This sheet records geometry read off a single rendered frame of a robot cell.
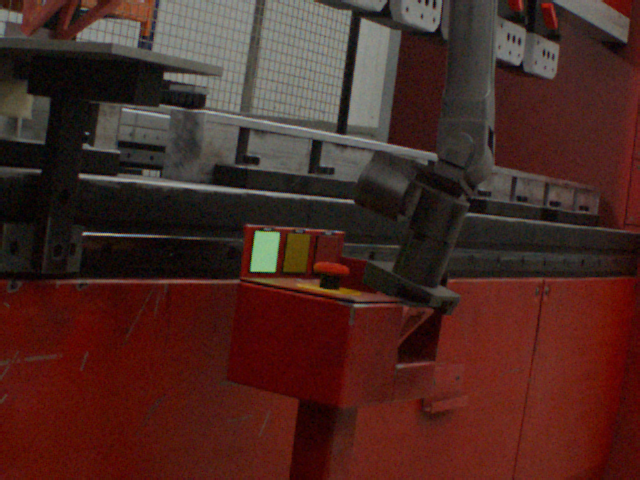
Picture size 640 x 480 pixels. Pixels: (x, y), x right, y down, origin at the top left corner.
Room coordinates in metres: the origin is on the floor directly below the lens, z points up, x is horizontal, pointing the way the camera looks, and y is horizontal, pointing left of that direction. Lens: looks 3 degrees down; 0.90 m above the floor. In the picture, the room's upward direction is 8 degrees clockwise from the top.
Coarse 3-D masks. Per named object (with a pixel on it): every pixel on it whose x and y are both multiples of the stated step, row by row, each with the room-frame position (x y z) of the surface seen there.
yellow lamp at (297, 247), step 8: (288, 240) 1.57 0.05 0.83; (296, 240) 1.58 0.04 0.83; (304, 240) 1.59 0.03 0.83; (288, 248) 1.57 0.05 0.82; (296, 248) 1.58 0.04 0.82; (304, 248) 1.59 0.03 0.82; (288, 256) 1.57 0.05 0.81; (296, 256) 1.58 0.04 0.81; (304, 256) 1.60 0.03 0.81; (288, 264) 1.57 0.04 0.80; (296, 264) 1.58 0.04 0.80; (304, 264) 1.60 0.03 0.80; (296, 272) 1.59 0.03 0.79; (304, 272) 1.60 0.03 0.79
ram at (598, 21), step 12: (552, 0) 2.75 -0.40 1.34; (564, 0) 2.81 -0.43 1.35; (600, 0) 3.02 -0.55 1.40; (612, 0) 3.10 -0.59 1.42; (624, 0) 3.18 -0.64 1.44; (564, 12) 2.89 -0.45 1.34; (576, 12) 2.89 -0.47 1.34; (588, 12) 2.96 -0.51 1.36; (624, 12) 3.19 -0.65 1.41; (576, 24) 3.05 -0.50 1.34; (588, 24) 3.01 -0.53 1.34; (600, 24) 3.04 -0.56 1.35; (612, 24) 3.12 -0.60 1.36; (600, 36) 3.19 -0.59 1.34; (612, 36) 3.15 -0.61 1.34; (624, 36) 3.21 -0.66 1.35
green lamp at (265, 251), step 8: (256, 232) 1.51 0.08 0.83; (264, 232) 1.53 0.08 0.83; (256, 240) 1.52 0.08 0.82; (264, 240) 1.53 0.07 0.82; (272, 240) 1.54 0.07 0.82; (256, 248) 1.52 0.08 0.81; (264, 248) 1.53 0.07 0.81; (272, 248) 1.54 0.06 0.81; (256, 256) 1.52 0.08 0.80; (264, 256) 1.53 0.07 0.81; (272, 256) 1.54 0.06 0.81; (256, 264) 1.52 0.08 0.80; (264, 264) 1.53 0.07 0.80; (272, 264) 1.55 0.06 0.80
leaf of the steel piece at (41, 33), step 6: (6, 24) 1.29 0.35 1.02; (12, 24) 1.30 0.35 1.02; (18, 24) 1.31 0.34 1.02; (6, 30) 1.29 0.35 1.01; (12, 30) 1.30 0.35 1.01; (18, 30) 1.31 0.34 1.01; (42, 30) 1.34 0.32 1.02; (48, 30) 1.35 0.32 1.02; (54, 30) 1.36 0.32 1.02; (6, 36) 1.30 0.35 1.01; (12, 36) 1.30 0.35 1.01; (18, 36) 1.31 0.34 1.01; (24, 36) 1.32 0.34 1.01; (30, 36) 1.33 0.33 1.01; (36, 36) 1.34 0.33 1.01; (42, 36) 1.34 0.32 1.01; (48, 36) 1.35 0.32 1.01; (54, 36) 1.36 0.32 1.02
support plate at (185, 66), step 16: (0, 48) 1.25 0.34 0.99; (16, 48) 1.23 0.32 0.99; (32, 48) 1.21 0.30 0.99; (48, 48) 1.20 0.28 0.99; (64, 48) 1.19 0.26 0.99; (80, 48) 1.18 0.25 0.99; (96, 48) 1.17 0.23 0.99; (112, 48) 1.17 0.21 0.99; (128, 48) 1.18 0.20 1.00; (160, 64) 1.24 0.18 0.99; (176, 64) 1.25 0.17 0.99; (192, 64) 1.27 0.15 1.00; (208, 64) 1.30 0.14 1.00
